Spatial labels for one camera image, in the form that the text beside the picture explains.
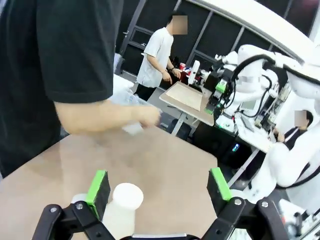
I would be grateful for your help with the translucent plastic conical flask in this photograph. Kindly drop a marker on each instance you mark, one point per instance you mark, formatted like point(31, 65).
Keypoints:
point(125, 200)

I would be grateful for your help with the light wooden top table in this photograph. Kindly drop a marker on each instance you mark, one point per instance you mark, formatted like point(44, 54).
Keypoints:
point(185, 95)

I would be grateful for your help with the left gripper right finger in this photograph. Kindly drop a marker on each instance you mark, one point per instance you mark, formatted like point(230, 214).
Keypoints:
point(220, 187)

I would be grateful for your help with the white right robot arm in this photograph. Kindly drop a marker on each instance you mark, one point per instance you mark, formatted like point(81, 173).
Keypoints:
point(282, 162)

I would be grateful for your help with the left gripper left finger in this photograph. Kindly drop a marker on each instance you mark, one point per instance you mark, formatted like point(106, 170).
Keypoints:
point(98, 190)

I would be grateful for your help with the white round flask cap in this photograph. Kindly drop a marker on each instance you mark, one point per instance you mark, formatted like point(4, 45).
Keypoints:
point(78, 198)

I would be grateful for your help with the red cup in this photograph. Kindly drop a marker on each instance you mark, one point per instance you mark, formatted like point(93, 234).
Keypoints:
point(182, 67)

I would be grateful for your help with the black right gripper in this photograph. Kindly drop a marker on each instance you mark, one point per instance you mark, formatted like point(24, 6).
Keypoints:
point(212, 80)

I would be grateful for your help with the person's left hand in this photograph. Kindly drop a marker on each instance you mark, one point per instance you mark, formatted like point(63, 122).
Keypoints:
point(147, 116)

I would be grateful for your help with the person in white t-shirt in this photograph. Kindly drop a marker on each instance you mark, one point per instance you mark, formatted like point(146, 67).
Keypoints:
point(155, 57)

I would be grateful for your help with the person's left forearm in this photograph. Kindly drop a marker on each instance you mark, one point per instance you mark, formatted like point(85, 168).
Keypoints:
point(95, 117)

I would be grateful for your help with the seated person in dark clothes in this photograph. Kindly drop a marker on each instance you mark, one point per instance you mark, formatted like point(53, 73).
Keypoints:
point(297, 137)

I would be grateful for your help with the black computer tower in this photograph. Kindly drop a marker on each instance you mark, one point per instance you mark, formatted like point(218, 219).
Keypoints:
point(230, 155)

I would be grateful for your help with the person in black t-shirt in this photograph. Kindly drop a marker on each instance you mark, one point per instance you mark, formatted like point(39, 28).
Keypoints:
point(50, 50)

